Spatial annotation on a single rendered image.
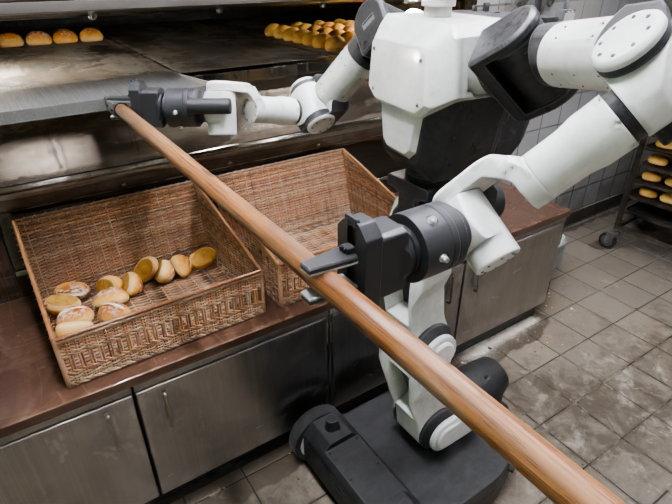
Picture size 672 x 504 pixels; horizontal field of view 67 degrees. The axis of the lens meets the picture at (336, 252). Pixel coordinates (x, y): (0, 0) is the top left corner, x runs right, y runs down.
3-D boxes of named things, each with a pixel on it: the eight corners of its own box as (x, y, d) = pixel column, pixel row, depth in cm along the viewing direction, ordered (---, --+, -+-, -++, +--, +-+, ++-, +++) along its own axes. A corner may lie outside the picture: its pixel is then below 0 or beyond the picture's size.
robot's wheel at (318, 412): (344, 420, 184) (324, 393, 171) (353, 429, 180) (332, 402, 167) (302, 459, 179) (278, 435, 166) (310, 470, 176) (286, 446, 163)
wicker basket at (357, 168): (217, 245, 188) (208, 174, 174) (343, 209, 215) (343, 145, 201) (279, 310, 153) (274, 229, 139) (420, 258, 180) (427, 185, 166)
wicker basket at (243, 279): (35, 298, 159) (6, 218, 145) (206, 247, 186) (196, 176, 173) (65, 393, 124) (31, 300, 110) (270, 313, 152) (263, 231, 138)
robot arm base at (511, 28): (503, 129, 92) (535, 81, 93) (561, 121, 80) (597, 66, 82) (451, 70, 86) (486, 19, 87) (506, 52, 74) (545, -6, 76)
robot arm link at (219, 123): (191, 89, 121) (238, 89, 121) (193, 135, 124) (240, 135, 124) (176, 84, 110) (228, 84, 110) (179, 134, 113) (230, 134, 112)
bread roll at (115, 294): (130, 302, 156) (127, 284, 156) (129, 301, 150) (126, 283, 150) (95, 309, 153) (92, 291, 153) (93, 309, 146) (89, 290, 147)
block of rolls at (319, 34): (261, 35, 242) (260, 23, 240) (344, 29, 265) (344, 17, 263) (330, 52, 199) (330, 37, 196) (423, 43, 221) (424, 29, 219)
